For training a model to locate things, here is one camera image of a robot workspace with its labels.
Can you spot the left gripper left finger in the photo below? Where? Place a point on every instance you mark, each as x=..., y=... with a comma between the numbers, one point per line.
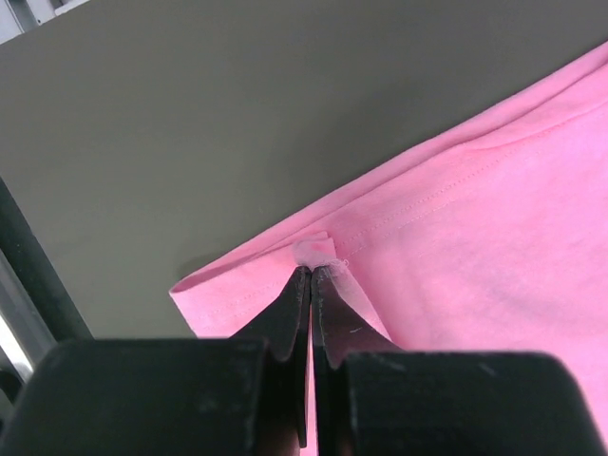
x=284, y=328

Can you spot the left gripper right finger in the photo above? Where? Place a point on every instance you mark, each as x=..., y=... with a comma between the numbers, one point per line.
x=337, y=332

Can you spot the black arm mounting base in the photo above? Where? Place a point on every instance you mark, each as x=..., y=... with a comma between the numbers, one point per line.
x=35, y=272

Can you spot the pink t shirt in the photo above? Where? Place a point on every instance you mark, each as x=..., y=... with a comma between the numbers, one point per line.
x=490, y=236

